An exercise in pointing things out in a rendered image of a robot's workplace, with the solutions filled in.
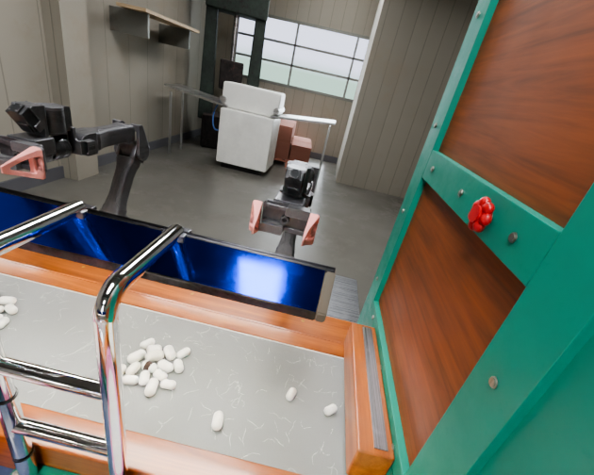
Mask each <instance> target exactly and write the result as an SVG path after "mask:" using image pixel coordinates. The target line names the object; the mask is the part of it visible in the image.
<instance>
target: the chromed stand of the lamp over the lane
mask: <svg viewBox="0 0 594 475"><path fill-rule="evenodd" d="M86 208H91V209H96V210H97V208H96V206H95V205H87V204H83V203H82V202H80V201H77V200H74V201H72V202H70V203H68V204H66V205H62V206H60V207H57V208H55V209H52V210H50V211H48V212H45V213H43V214H40V215H39V216H37V217H34V218H32V219H29V220H27V221H23V222H21V223H18V224H16V225H14V226H11V227H10V228H7V229H5V230H3V231H0V255H2V254H5V253H7V252H9V251H11V250H14V249H16V248H18V247H20V246H22V245H24V244H26V243H27V242H29V241H31V240H33V239H35V238H38V237H40V236H42V235H44V234H46V233H48V232H50V231H52V230H54V229H56V228H59V227H60V226H62V225H64V224H66V223H68V222H70V221H73V220H75V219H80V220H84V219H85V217H86V214H87V212H88V209H86ZM185 231H186V232H190V233H191V231H192V230H191V229H189V228H185V227H182V226H181V225H178V224H171V225H169V226H168V228H167V229H164V230H163V231H162V232H161V234H160V235H159V236H157V237H156V238H155V239H153V240H152V241H151V242H150V243H148V244H147V245H146V246H145V247H143V248H142V249H141V250H140V251H138V252H137V253H136V254H134V255H133V256H132V257H131V258H129V259H128V260H127V261H126V262H125V263H123V264H122V265H121V266H120V267H119V268H118V269H116V270H115V271H114V272H112V273H111V274H110V275H109V277H108V278H107V279H106V281H105V282H104V283H103V284H102V286H101V287H100V289H99V291H98V293H97V296H96V298H95V301H94V304H93V308H92V314H91V321H92V330H93V338H94V346H95V354H96V363H97V371H98V380H96V379H92V378H89V377H85V376H81V375H77V374H74V373H71V372H67V371H63V370H59V369H52V368H48V367H45V366H41V365H37V364H33V363H29V362H26V361H22V360H18V359H14V358H10V357H7V355H6V351H5V348H4V344H3V341H2V337H1V335H0V423H1V426H2V429H3V432H4V435H5V438H6V440H7V443H8V448H9V450H10V453H11V456H12V459H13V460H12V459H11V460H12V462H14V465H15V469H14V470H13V471H12V472H11V473H10V474H9V475H80V474H76V473H73V472H70V471H66V470H62V469H58V468H54V467H49V466H45V465H41V464H38V463H37V459H36V456H35V452H34V450H33V446H34V445H33V444H32V443H31V439H30V438H34V439H38V440H41V441H45V442H49V443H53V444H56V445H60V446H63V447H67V448H71V449H75V450H82V451H84V452H88V453H92V454H96V455H100V456H104V457H107V464H108V472H109V475H128V463H127V448H126V433H125V418H124V389H123V374H122V358H121V343H120V328H119V308H120V304H121V301H122V299H123V297H124V294H125V292H126V291H127V290H128V289H129V288H130V287H131V286H132V285H133V284H135V283H136V282H137V281H138V280H139V279H140V278H141V277H142V275H143V274H144V273H145V272H147V271H148V270H149V269H151V268H152V267H153V266H154V265H155V264H156V262H157V261H158V260H159V259H160V258H161V257H162V256H163V255H164V254H165V253H167V252H168V251H169V250H170V249H171V248H172V247H173V246H174V245H175V244H176V243H177V242H178V243H182V244H183V243H184V242H185V239H186V236H187V234H186V233H185ZM13 379H17V380H20V381H24V382H28V383H31V384H35V385H42V386H46V387H50V388H54V389H57V390H61V391H65V392H69V393H72V394H75V395H79V396H83V397H87V398H91V399H95V400H98V401H101V405H102V414H103V422H104V431H105V437H102V436H98V435H94V434H87V433H84V432H80V431H77V430H73V429H69V428H65V427H61V426H57V425H54V424H51V423H47V422H43V421H39V420H36V419H32V418H25V417H24V413H23V410H22V406H21V404H20V400H19V397H18V392H17V390H18V388H17V387H16V386H15V383H14V380H13ZM16 389H17V390H16ZM32 445H33V446H32Z"/></svg>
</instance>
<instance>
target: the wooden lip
mask: <svg viewBox="0 0 594 475"><path fill-rule="evenodd" d="M380 365H381V364H380V357H379V351H378V345H377V338H376V333H375V328H373V327H370V326H365V325H361V324H357V323H353V322H352V323H351V325H350V327H349V330H348V333H347V336H346V337H345V340H344V392H345V445H346V473H347V474H348V475H386V474H387V473H388V470H389V469H390V467H391V465H392V464H393V462H394V459H395V457H394V451H393V449H392V447H391V444H392V438H391V432H390V426H389V419H388V408H387V402H386V395H385V389H384V383H383V376H382V370H381V369H380Z"/></svg>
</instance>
